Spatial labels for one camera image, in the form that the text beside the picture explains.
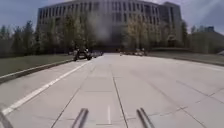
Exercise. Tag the pale concrete slab pavement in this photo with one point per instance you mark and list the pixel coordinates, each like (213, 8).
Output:
(133, 86)

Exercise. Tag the dark vehicle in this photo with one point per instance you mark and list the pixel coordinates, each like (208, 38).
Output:
(82, 54)

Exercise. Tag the large grey curved building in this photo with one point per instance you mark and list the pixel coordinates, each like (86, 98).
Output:
(110, 20)

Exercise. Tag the robot's own part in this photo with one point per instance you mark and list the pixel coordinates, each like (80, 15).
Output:
(145, 118)
(80, 118)

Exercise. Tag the grass strip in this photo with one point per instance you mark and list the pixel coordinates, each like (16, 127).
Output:
(26, 62)
(186, 57)

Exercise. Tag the white painted line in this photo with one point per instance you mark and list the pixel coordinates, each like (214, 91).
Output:
(40, 89)

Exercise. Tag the grey kerb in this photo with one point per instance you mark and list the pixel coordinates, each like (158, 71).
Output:
(33, 70)

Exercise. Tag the row of trees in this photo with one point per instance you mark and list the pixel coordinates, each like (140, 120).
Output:
(20, 41)

